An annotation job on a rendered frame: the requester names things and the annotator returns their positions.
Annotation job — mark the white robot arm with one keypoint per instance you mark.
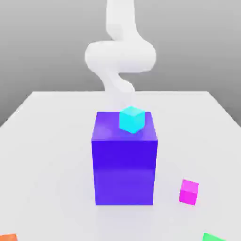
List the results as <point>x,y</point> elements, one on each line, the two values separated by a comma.
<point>120,56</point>

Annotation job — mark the small cyan cube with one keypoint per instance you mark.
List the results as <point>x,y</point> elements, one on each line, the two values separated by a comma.
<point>131,120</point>

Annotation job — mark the small magenta cube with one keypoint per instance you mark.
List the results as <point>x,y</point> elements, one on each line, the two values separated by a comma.
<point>188,194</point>

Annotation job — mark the small green cube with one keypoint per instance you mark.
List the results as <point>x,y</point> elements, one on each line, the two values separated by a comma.
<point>210,237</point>

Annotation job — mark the small orange cube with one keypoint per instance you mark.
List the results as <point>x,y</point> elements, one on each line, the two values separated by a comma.
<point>8,237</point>

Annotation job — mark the large purple box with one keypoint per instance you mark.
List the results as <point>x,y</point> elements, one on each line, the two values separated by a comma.
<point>124,169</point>

